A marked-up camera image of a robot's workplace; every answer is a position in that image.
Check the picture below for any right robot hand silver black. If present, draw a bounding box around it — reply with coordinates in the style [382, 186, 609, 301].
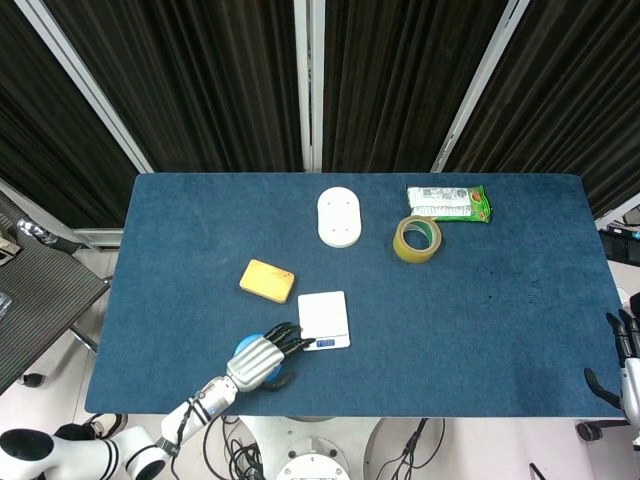
[583, 292, 640, 421]

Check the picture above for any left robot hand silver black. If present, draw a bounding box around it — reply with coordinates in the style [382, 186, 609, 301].
[225, 322, 317, 394]

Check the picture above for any blue disc weight with hole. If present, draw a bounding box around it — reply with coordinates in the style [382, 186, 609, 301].
[233, 332, 287, 389]

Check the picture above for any digital kitchen scale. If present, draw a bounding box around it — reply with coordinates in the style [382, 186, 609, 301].
[297, 290, 352, 353]

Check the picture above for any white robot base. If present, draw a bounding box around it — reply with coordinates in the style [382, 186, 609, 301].
[234, 417, 401, 480]

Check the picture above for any black chair caster base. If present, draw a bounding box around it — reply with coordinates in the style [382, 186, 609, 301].
[574, 418, 630, 442]

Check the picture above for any yellow sponge block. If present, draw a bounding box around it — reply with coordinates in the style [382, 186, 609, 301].
[238, 258, 296, 305]

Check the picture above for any black equipment case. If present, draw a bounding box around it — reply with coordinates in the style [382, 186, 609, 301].
[597, 223, 640, 267]

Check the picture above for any white oval plastic plate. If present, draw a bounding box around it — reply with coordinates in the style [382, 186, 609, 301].
[316, 186, 363, 249]

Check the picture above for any blue fabric table cover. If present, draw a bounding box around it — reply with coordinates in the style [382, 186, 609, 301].
[83, 172, 626, 419]

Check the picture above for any yellow packing tape roll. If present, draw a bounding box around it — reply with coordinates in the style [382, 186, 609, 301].
[392, 215, 443, 264]

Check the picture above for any green white snack packet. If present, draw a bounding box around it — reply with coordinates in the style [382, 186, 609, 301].
[405, 184, 494, 224]

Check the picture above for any black pleated curtain panel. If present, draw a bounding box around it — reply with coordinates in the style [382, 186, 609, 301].
[0, 0, 139, 229]
[442, 0, 640, 221]
[322, 0, 514, 174]
[42, 0, 306, 174]

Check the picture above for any black floor cable bundle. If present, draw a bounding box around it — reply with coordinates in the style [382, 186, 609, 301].
[202, 417, 269, 480]

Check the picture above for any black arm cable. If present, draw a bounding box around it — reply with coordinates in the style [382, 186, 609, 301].
[154, 392, 207, 457]

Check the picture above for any white metal frame post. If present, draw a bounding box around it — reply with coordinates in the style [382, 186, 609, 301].
[12, 0, 154, 174]
[429, 0, 531, 174]
[292, 0, 326, 173]

